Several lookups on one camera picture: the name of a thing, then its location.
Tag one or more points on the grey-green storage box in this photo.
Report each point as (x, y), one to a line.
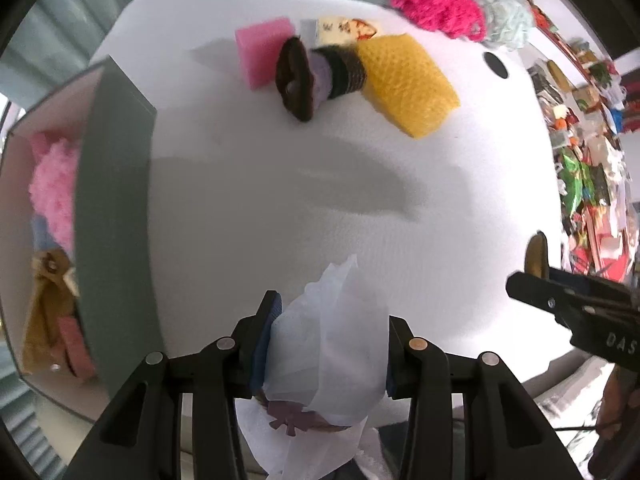
(115, 210)

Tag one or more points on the pink fluffy yarn ball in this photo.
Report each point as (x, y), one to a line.
(55, 185)

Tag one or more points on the cartoon printed cloth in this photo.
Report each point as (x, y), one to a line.
(340, 30)

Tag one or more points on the white gauze bundle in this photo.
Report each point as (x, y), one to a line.
(325, 350)

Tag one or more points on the light blue cloth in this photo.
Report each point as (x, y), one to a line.
(41, 232)

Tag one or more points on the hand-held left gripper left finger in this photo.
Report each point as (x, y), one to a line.
(260, 350)

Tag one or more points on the yellow knitted cloth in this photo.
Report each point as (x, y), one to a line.
(405, 85)

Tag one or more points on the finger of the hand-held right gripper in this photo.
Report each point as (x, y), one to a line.
(575, 278)
(530, 287)

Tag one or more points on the brown cloth bag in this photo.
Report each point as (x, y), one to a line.
(42, 320)

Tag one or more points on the coral pink towel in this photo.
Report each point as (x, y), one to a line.
(75, 347)

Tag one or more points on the pale green fluffy yarn ball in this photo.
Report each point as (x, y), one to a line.
(505, 17)

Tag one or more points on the magenta fluffy yarn ball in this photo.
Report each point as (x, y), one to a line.
(435, 5)

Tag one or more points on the brown round disc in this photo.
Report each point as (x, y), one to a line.
(536, 255)

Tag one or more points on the person's right forearm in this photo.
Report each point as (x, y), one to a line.
(615, 410)

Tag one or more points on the pink sponge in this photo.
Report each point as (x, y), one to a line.
(260, 47)

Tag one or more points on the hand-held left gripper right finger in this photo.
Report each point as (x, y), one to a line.
(394, 380)

